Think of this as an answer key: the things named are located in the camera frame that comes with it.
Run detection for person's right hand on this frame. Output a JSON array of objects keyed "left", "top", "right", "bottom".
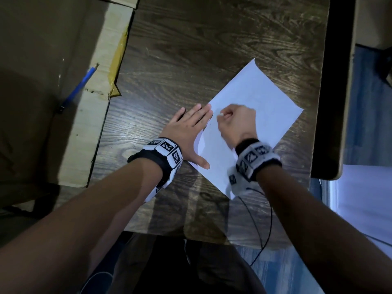
[{"left": 216, "top": 103, "right": 259, "bottom": 150}]

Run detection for person's left hand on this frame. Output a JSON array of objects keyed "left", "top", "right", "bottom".
[{"left": 158, "top": 103, "right": 214, "bottom": 170}]

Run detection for white paper sheet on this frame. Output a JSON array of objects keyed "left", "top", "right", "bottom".
[{"left": 188, "top": 58, "right": 304, "bottom": 200}]

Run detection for person's right forearm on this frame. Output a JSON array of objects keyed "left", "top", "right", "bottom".
[{"left": 256, "top": 164, "right": 392, "bottom": 294}]

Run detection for person's left forearm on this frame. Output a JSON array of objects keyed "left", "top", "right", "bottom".
[{"left": 0, "top": 158, "right": 163, "bottom": 294}]

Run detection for person's dark trousers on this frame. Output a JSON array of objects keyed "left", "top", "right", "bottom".
[{"left": 78, "top": 231, "right": 267, "bottom": 294}]

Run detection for black white marker wristband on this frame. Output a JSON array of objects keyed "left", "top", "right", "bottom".
[
  {"left": 227, "top": 138, "right": 283, "bottom": 196},
  {"left": 127, "top": 137, "right": 184, "bottom": 203}
]

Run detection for blue pencil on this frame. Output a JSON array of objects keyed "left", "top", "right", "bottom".
[{"left": 56, "top": 62, "right": 100, "bottom": 114}]

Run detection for white panel with metal edge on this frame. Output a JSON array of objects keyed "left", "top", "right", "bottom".
[{"left": 320, "top": 164, "right": 392, "bottom": 261}]

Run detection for tan wooden cabinet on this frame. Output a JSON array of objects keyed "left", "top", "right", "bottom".
[{"left": 355, "top": 0, "right": 392, "bottom": 51}]

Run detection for brown cardboard box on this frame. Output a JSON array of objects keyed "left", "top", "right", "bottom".
[{"left": 0, "top": 0, "right": 140, "bottom": 209}]

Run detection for thin black cable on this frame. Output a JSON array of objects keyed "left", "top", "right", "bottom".
[{"left": 237, "top": 188, "right": 274, "bottom": 267}]

